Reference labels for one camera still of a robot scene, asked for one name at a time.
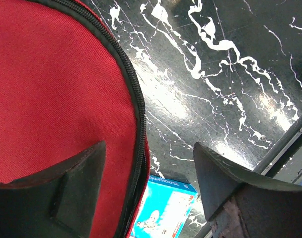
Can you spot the blue children's book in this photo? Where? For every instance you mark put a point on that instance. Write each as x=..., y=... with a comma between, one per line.
x=164, y=208

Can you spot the red student backpack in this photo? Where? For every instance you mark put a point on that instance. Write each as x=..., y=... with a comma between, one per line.
x=66, y=84

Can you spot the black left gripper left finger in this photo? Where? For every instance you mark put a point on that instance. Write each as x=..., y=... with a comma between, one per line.
x=56, y=202

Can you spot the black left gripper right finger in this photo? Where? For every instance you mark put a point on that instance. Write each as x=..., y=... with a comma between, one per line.
x=240, y=203

